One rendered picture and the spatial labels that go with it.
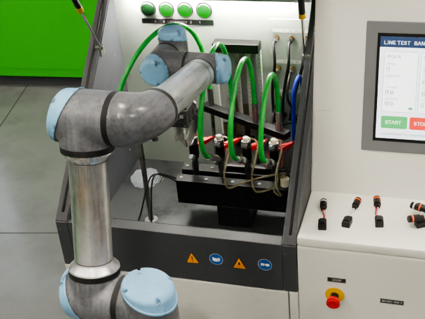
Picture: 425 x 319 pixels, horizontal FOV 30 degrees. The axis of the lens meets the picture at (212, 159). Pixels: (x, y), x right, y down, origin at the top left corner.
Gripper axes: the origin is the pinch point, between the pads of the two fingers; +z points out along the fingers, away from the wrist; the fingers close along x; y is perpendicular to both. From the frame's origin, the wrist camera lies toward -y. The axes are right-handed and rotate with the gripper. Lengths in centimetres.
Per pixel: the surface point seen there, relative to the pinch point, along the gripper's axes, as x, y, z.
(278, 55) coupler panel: 20.3, -32.0, -12.9
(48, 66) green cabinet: -177, -231, 96
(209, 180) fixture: 5.1, -1.1, 13.5
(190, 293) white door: 3.8, 21.6, 37.6
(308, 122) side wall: 34.4, -3.4, -6.7
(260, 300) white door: 24.4, 21.6, 36.9
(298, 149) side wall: 32.6, 2.4, -1.4
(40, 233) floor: -113, -85, 111
